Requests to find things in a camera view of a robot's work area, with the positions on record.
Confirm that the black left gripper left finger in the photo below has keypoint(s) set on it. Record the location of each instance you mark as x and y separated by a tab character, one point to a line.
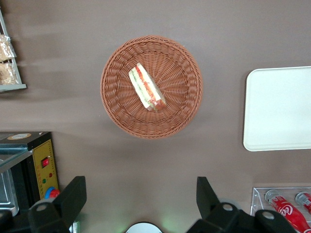
70	196

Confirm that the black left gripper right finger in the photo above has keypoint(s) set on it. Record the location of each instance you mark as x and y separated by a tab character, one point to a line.
209	201

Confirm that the triangle sandwich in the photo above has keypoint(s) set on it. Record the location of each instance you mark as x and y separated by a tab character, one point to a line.
145	85

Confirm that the round brown wicker basket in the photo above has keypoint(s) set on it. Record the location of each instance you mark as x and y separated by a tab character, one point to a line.
170	116

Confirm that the cream rectangular serving tray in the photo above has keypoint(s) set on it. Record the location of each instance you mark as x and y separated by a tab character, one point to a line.
279	109

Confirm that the tray of packaged crackers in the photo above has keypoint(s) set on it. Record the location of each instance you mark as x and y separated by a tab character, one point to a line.
14	86

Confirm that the clear acrylic bottle rack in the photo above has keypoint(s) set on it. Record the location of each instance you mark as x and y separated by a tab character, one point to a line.
256	201

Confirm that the black yellow food warmer appliance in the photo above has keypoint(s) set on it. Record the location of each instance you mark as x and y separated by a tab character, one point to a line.
41	150

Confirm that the steel pan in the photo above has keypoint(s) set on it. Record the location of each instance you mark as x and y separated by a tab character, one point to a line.
6	191

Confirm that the red cola bottle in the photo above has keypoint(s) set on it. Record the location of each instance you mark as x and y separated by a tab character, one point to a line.
306	200
291	216

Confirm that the clear bag of pastries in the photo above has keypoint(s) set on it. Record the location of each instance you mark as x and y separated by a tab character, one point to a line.
4	47
8	74

